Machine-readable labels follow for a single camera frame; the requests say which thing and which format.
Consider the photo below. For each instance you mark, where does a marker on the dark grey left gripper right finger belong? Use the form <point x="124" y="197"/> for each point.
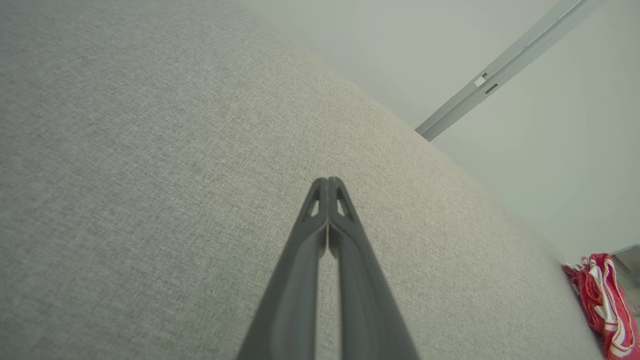
<point x="370" y="310"/>

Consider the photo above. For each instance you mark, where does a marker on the grey partition post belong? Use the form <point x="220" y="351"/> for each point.
<point x="500" y="70"/>

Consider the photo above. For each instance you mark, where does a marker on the grey skirting rail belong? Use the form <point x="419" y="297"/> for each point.
<point x="629" y="255"/>

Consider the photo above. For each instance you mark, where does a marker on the red shirt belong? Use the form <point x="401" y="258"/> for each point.
<point x="607" y="300"/>

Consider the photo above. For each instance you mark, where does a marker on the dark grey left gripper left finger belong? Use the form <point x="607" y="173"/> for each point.
<point x="290" y="300"/>

